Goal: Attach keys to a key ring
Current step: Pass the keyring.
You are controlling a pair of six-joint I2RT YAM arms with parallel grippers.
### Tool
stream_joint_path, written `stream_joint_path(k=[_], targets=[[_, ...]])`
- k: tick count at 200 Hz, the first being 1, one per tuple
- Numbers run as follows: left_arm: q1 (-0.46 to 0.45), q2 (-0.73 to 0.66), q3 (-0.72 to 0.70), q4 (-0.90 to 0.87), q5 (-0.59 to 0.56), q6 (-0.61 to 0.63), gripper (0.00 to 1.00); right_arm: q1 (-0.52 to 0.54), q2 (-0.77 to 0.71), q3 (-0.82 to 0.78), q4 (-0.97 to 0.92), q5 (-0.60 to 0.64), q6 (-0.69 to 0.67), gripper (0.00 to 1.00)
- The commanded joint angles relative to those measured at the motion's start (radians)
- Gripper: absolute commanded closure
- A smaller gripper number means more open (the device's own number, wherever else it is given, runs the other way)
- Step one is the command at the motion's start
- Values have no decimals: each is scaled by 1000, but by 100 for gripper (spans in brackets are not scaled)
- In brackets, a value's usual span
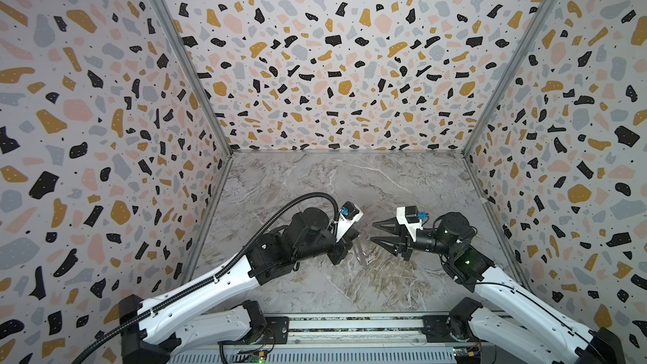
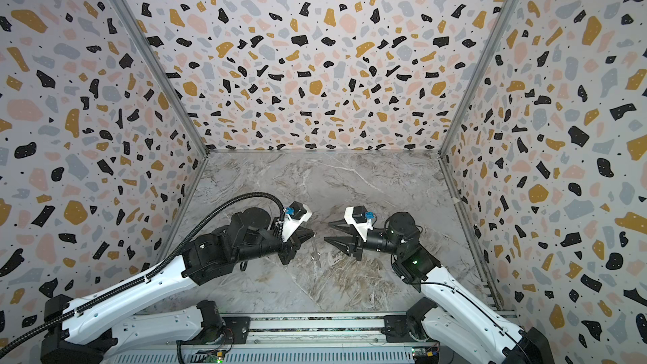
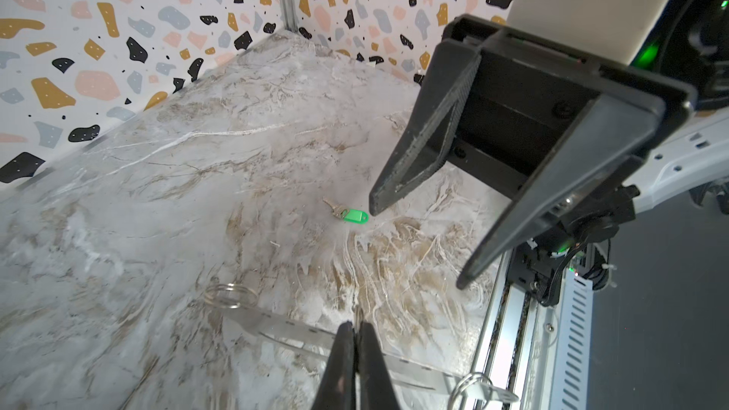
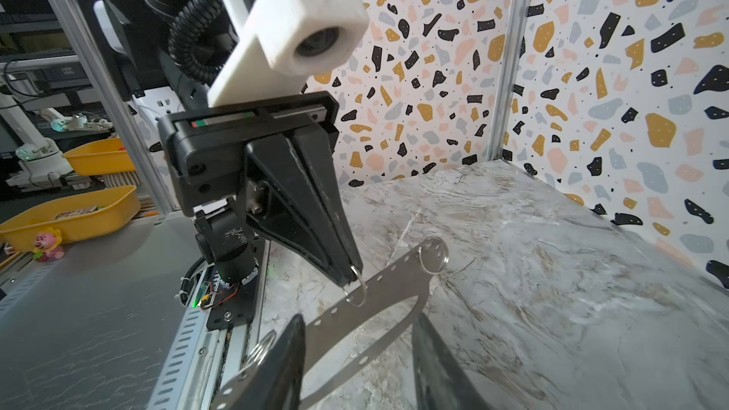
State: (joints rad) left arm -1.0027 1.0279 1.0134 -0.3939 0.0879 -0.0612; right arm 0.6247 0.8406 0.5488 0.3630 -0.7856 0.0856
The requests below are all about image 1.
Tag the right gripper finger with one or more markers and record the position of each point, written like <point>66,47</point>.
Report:
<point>390,225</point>
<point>393,245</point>

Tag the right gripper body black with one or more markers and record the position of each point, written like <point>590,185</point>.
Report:
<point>428,245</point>

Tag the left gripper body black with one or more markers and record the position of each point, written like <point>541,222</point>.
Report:
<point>339,250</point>

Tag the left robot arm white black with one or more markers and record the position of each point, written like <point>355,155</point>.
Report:
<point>180,320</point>

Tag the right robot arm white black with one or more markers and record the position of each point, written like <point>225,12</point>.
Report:
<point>501,311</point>

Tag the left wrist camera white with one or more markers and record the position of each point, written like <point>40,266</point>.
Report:
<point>349,215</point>

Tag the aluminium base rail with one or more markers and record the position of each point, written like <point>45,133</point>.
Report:
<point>316,329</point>

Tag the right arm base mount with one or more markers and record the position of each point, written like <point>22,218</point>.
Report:
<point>444,328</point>

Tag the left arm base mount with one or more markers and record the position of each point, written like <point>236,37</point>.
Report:
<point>272,330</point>

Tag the white perforated cable duct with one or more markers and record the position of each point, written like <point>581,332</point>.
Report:
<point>433,354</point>

